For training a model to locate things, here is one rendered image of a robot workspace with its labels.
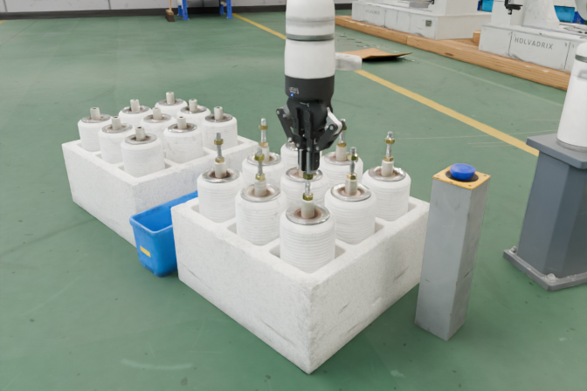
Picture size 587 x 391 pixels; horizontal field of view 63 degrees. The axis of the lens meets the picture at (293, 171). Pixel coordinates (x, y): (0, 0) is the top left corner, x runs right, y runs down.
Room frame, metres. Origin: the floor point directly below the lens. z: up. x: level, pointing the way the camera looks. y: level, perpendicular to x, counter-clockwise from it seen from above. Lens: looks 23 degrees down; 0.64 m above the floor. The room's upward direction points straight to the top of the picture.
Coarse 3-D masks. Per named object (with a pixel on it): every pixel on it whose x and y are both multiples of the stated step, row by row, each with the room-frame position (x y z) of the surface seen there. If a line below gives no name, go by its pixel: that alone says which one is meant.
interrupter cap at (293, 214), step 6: (294, 204) 0.75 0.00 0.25; (300, 204) 0.75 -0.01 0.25; (318, 204) 0.75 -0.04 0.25; (288, 210) 0.73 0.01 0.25; (294, 210) 0.73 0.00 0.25; (300, 210) 0.73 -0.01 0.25; (318, 210) 0.73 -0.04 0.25; (324, 210) 0.73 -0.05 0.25; (288, 216) 0.70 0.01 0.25; (294, 216) 0.70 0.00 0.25; (300, 216) 0.71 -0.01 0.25; (318, 216) 0.71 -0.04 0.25; (324, 216) 0.70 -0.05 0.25; (294, 222) 0.69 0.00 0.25; (300, 222) 0.68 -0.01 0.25; (306, 222) 0.69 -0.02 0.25; (312, 222) 0.69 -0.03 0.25; (318, 222) 0.68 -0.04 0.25; (324, 222) 0.69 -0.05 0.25
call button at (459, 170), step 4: (456, 164) 0.75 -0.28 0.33; (460, 164) 0.75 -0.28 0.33; (464, 164) 0.75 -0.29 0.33; (452, 168) 0.73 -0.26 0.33; (456, 168) 0.73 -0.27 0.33; (460, 168) 0.73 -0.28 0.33; (464, 168) 0.73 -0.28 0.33; (468, 168) 0.73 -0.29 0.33; (472, 168) 0.73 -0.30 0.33; (452, 172) 0.73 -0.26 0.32; (456, 172) 0.72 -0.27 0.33; (460, 172) 0.72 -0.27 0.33; (464, 172) 0.72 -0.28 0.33; (468, 172) 0.72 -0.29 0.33; (472, 172) 0.72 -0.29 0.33; (456, 176) 0.73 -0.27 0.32; (460, 176) 0.72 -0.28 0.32; (464, 176) 0.72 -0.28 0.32; (468, 176) 0.72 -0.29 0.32
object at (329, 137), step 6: (342, 120) 0.68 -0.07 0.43; (330, 126) 0.67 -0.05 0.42; (336, 126) 0.67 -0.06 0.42; (342, 126) 0.68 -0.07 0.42; (330, 132) 0.67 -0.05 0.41; (324, 138) 0.68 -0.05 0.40; (330, 138) 0.68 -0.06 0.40; (336, 138) 0.69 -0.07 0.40; (318, 144) 0.69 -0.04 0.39; (324, 144) 0.68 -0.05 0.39; (330, 144) 0.70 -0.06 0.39; (318, 150) 0.69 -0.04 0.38
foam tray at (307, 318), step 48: (192, 240) 0.83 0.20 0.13; (240, 240) 0.75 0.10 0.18; (336, 240) 0.75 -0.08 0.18; (384, 240) 0.75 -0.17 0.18; (192, 288) 0.84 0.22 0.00; (240, 288) 0.73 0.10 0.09; (288, 288) 0.64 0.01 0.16; (336, 288) 0.66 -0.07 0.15; (384, 288) 0.76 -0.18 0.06; (288, 336) 0.64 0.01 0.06; (336, 336) 0.66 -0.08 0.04
